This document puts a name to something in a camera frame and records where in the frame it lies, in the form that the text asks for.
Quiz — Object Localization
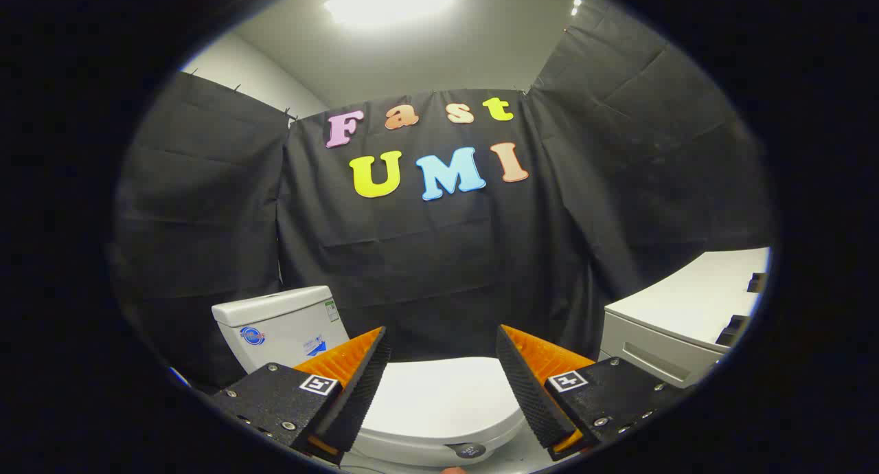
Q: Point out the white toilet lid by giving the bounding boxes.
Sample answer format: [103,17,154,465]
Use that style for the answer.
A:
[358,356,527,454]

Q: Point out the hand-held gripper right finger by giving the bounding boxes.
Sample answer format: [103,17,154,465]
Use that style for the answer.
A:
[495,324,693,462]

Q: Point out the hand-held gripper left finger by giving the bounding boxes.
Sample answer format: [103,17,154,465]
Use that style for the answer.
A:
[208,326,393,466]

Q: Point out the ceiling light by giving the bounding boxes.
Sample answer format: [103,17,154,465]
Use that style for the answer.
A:
[323,0,462,30]

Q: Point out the white toilet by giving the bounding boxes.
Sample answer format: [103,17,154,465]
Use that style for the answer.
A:
[211,286,528,468]

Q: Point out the black backdrop cloth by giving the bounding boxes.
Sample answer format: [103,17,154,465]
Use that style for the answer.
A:
[112,0,778,394]

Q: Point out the white drawer cabinet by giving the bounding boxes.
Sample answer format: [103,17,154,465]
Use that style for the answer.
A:
[599,247,772,391]

